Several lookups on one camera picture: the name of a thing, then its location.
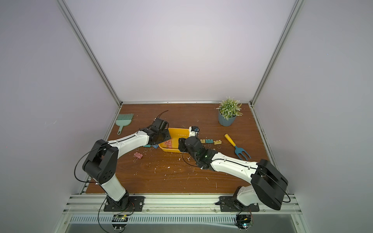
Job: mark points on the right controller board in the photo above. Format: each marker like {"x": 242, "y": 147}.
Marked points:
{"x": 243, "y": 222}

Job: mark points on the yellow plastic storage box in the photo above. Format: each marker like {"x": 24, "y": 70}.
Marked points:
{"x": 172, "y": 144}

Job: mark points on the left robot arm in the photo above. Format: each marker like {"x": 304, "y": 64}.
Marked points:
{"x": 101, "y": 161}

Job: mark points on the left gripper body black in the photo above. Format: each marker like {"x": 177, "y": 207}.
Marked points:
{"x": 164, "y": 136}

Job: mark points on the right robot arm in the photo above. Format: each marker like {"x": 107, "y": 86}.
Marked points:
{"x": 267, "y": 185}

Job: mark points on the aluminium front rail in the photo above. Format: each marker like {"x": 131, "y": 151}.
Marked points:
{"x": 174, "y": 204}

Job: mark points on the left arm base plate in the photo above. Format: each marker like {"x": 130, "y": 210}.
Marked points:
{"x": 128, "y": 204}

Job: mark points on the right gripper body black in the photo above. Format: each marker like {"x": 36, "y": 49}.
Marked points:
{"x": 183, "y": 144}

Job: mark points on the controller board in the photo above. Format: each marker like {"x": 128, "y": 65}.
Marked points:
{"x": 119, "y": 222}
{"x": 243, "y": 222}

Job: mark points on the green plastic dustpan brush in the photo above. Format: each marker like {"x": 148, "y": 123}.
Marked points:
{"x": 122, "y": 121}

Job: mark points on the left controller board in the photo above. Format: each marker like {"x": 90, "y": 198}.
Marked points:
{"x": 119, "y": 222}

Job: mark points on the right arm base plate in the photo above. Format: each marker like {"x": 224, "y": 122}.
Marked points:
{"x": 230, "y": 204}

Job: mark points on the yellow blue handled tool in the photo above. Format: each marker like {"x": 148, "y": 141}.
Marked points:
{"x": 241, "y": 153}

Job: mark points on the pink binder clip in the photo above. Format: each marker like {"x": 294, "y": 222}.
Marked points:
{"x": 137, "y": 156}

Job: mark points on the potted green plant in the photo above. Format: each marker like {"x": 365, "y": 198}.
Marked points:
{"x": 228, "y": 110}

